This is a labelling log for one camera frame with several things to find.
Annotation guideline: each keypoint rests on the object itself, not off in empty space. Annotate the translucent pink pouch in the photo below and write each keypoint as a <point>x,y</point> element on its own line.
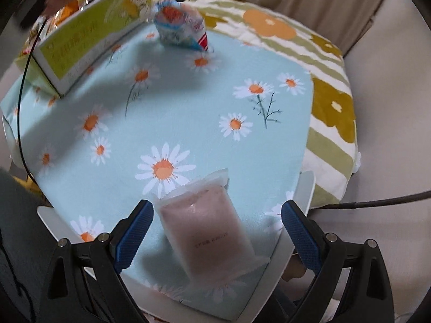
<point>205,232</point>

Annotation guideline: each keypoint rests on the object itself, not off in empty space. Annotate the yellow green cardboard box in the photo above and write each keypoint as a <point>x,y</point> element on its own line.
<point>84,50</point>

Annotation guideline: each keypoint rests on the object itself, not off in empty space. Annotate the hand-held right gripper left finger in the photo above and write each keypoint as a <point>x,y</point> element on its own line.
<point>133,239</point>

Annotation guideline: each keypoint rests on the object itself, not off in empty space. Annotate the daisy print blue tablecloth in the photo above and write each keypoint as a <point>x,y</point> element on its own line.
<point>185,107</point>

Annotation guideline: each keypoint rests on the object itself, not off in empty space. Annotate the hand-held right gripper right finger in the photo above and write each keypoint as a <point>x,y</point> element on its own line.
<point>299,232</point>

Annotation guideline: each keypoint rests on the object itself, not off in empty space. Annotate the orange snack bag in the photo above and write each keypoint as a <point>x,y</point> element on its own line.
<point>67,10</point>

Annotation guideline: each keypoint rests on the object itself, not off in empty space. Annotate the blue white snack bag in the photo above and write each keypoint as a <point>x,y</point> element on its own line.
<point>178,27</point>

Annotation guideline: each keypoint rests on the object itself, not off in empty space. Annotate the green striped floral cushion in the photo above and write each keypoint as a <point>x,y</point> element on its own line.
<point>330,114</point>

